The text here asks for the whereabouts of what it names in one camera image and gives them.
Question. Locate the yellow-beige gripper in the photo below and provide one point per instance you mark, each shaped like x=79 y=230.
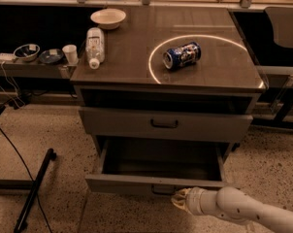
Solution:
x=193 y=200

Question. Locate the grey drawer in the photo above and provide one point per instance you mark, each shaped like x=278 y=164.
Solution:
x=154 y=167
x=165 y=125

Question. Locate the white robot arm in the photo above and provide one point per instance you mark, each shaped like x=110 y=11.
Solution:
x=231 y=204

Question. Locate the grey drawer cabinet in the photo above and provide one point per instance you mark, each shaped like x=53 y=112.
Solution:
x=172 y=78

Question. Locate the blue soda can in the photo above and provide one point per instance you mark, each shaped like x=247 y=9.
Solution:
x=182 y=56

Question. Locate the dark office chair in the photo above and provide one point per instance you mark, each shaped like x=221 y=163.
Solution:
x=282 y=23

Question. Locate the clear plastic water bottle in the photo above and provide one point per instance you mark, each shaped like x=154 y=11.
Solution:
x=95 y=47

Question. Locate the black stand base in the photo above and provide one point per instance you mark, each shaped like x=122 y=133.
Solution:
x=32 y=186

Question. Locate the white paper cup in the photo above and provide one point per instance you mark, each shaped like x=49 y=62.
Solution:
x=71 y=54

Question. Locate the dark blue bowl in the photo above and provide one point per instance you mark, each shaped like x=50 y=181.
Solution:
x=52 y=56

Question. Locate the white power strip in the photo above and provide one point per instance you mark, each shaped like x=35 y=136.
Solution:
x=7 y=57

